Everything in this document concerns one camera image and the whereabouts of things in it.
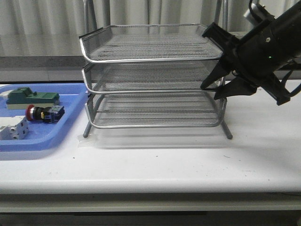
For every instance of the white circuit breaker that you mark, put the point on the white circuit breaker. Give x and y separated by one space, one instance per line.
13 128

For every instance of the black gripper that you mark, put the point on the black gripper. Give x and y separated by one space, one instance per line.
253 59

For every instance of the blue plastic tray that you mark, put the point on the blue plastic tray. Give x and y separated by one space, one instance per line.
44 136

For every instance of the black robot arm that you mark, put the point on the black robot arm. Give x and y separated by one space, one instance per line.
287 31

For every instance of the red emergency stop button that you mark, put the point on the red emergency stop button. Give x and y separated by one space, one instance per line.
51 114

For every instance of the green switch module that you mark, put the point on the green switch module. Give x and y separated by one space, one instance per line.
21 98

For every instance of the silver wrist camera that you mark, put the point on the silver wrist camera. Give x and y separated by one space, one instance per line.
256 13

